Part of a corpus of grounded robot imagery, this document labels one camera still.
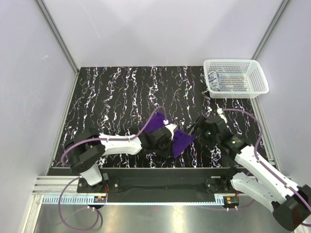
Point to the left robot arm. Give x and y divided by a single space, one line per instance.
81 156

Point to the purple towel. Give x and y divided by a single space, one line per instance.
181 140

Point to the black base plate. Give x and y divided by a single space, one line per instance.
156 173

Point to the black marble pattern mat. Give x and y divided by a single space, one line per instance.
119 100

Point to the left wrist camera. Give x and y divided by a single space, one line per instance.
171 127

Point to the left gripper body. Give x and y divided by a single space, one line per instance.
163 150

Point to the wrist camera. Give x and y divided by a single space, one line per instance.
221 114
171 127

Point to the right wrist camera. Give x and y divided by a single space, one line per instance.
221 114

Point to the white plastic basket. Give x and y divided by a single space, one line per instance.
239 78

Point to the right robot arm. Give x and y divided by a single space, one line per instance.
289 203

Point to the blue white patterned towel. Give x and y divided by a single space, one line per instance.
214 81

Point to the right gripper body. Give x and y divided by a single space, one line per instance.
204 136

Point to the aluminium frame rail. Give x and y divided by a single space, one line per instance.
211 185

